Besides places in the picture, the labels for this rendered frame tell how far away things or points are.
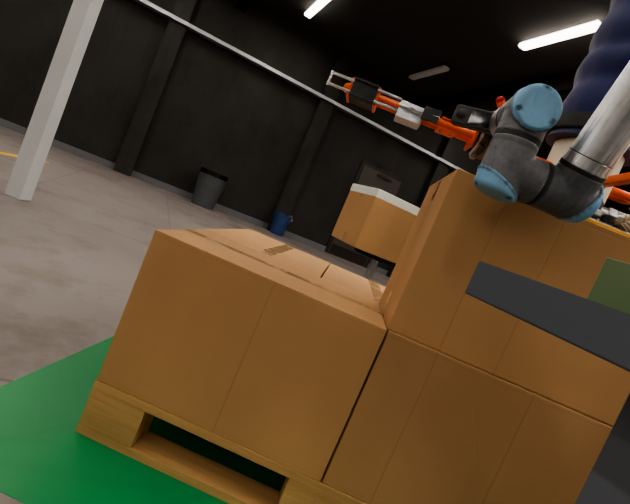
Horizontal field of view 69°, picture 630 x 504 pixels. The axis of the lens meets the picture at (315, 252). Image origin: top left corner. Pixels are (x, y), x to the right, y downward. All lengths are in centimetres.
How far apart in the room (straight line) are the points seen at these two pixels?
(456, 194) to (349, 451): 65
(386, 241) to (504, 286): 253
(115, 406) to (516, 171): 105
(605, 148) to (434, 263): 39
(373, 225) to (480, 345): 192
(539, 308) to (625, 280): 11
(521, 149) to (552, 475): 74
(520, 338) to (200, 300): 74
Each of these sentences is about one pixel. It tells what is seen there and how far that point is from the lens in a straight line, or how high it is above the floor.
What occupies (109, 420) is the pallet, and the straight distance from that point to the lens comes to 129.
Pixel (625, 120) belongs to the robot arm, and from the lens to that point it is 100.
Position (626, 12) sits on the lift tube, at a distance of 145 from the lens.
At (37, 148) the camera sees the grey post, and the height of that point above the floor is 39.
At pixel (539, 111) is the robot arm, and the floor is 106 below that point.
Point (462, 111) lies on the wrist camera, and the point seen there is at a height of 108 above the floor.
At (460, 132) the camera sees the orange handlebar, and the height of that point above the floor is 107.
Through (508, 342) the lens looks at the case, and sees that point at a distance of 114.
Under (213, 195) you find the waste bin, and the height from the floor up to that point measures 28.
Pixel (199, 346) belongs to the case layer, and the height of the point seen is 33.
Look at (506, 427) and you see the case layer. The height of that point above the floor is 45.
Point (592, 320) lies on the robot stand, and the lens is 43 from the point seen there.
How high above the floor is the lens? 73
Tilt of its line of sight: 5 degrees down
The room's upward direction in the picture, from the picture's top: 23 degrees clockwise
